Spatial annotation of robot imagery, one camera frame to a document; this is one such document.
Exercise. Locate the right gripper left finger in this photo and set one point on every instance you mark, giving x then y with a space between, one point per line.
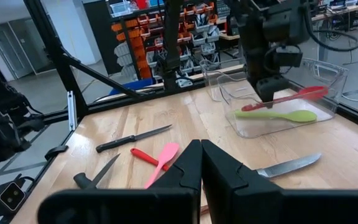
188 168

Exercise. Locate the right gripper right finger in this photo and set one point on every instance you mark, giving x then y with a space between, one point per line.
225 186

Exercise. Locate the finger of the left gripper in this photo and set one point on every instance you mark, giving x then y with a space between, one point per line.
272 90

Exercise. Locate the pink silicone spatula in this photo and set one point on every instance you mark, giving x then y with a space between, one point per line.
168 152

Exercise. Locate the green silicone spoon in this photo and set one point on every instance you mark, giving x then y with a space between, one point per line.
297 116

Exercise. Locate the red silicone spoon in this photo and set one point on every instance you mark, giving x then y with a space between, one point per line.
312 92

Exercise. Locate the broad silver blade knife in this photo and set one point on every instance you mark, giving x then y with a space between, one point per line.
291 165

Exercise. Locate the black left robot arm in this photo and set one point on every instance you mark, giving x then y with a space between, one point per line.
172 46

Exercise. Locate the clear plastic bin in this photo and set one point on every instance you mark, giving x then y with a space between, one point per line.
210 81
259 127

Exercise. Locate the red silicone spatula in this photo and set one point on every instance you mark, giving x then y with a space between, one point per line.
141 154

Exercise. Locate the parts shelf with bins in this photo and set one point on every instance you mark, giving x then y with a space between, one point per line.
197 31

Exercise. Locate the silver aluminium bar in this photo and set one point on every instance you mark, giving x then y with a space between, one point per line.
71 109

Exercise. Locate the black table clamp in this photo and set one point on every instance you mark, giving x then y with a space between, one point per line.
56 152

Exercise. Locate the glass door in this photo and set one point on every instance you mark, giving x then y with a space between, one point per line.
11 46

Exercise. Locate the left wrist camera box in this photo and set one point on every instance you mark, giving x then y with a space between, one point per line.
286 57

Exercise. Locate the black table-level camera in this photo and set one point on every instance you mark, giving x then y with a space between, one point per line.
9 196

